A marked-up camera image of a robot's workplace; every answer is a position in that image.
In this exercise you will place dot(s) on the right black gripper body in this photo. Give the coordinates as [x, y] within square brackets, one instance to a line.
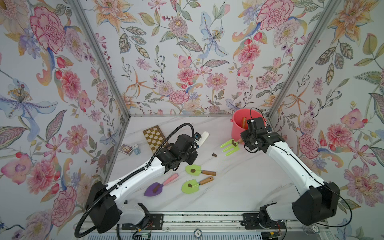
[248, 139]

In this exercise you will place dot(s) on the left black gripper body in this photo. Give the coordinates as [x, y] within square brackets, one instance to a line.
[189, 157]

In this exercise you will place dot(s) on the yellow trowel wooden handle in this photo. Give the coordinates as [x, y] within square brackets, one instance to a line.
[244, 123]

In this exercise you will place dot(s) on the pink plastic bucket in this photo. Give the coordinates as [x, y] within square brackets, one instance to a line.
[237, 121]

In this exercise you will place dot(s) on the green hand fork wooden handle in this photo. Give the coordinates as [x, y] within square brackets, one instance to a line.
[230, 147]

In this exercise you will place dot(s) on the white blue cleaning brush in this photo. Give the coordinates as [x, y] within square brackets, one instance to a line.
[203, 138]

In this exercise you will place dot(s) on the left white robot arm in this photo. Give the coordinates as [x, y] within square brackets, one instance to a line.
[109, 204]

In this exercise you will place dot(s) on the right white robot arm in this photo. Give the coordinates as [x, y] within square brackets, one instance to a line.
[317, 200]

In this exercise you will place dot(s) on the green trowel upper middle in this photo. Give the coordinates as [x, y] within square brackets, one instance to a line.
[196, 170]

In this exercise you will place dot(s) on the green trowel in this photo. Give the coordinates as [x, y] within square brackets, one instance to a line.
[193, 186]
[196, 170]

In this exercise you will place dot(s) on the green trowel lower middle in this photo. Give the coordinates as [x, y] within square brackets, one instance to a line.
[193, 186]

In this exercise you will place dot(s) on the wooden chessboard box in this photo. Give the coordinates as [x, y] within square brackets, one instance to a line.
[154, 137]

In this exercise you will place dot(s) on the small blue patterned cup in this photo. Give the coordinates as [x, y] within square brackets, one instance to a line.
[136, 149]

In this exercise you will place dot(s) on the small card box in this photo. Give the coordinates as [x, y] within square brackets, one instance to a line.
[126, 149]

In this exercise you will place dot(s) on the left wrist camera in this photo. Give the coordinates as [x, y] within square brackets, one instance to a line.
[197, 136]

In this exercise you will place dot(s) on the purple trowel pink handle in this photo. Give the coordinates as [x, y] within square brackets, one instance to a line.
[157, 188]

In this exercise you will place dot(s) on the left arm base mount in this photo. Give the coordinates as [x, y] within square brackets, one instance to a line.
[149, 222]

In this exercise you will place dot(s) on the aluminium front rail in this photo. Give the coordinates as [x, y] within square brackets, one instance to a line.
[213, 226]

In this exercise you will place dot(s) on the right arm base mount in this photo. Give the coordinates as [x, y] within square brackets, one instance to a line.
[252, 221]

